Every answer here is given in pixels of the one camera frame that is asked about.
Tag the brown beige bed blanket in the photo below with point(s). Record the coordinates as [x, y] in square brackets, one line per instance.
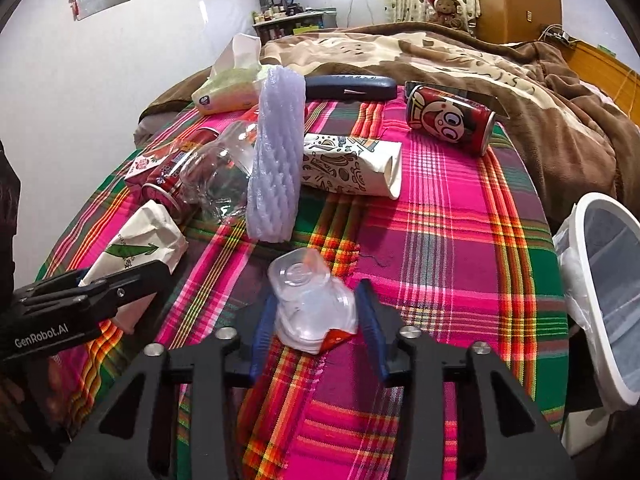
[570, 139]

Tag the patterned paper cup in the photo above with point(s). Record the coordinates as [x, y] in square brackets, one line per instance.
[351, 165]

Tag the red cartoon can far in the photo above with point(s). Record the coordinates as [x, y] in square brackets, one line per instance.
[449, 118]

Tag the red cartoon can near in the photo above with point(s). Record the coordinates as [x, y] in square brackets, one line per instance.
[164, 184]

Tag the red white carton box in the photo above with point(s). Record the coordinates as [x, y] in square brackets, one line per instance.
[144, 164]

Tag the clear plastic bottle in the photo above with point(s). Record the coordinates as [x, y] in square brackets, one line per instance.
[215, 177]

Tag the dark blue glasses case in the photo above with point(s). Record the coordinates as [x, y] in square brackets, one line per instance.
[363, 88]

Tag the green tissue pack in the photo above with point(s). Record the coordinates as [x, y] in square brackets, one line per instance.
[235, 80]

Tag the clear plastic lidded cup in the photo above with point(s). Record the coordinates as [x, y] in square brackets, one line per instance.
[316, 311]

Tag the red cartoon can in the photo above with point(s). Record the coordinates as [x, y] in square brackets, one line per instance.
[164, 184]
[449, 118]

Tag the teddy bear santa hat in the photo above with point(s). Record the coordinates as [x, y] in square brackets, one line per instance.
[448, 13]

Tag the white trash bin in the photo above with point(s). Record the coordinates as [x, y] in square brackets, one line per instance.
[597, 247]

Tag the wooden headboard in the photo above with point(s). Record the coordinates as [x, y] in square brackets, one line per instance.
[614, 78]

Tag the plaid pink tablecloth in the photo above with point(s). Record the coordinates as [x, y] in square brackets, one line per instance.
[465, 253]

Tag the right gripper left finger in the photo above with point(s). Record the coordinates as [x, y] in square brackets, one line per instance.
[132, 433]

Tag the long white foam net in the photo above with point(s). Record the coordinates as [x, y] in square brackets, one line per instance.
[276, 177]

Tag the white paper cup green print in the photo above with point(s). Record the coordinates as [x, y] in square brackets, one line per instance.
[149, 234]

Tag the cluttered wall shelf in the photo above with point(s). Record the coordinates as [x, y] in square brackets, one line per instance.
[275, 20]

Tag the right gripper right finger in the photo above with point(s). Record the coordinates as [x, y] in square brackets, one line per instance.
[500, 433]

